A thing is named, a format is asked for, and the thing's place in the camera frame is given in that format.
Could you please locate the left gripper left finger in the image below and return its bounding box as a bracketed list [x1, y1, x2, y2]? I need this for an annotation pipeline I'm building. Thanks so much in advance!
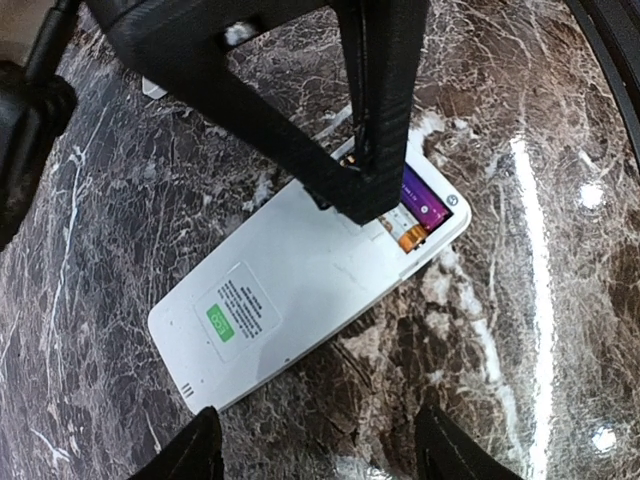
[130, 406, 224, 480]

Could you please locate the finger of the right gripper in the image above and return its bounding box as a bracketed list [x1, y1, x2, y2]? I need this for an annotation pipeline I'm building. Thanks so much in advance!
[88, 1, 400, 225]
[337, 0, 430, 200]

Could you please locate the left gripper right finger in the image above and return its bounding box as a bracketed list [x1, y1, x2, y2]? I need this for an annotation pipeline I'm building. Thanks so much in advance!
[414, 404, 521, 480]

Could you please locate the blue battery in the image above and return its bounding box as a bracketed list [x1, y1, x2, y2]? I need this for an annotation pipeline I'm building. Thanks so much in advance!
[401, 164, 452, 233]

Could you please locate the white remote control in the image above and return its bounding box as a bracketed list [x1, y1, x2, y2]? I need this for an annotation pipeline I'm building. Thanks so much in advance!
[148, 143, 472, 412]

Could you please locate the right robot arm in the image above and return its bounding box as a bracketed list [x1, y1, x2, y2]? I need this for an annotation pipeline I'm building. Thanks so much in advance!
[1, 1, 429, 244]

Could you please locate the black front rail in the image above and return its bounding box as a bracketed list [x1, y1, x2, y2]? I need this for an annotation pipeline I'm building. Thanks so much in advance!
[565, 0, 639, 164]

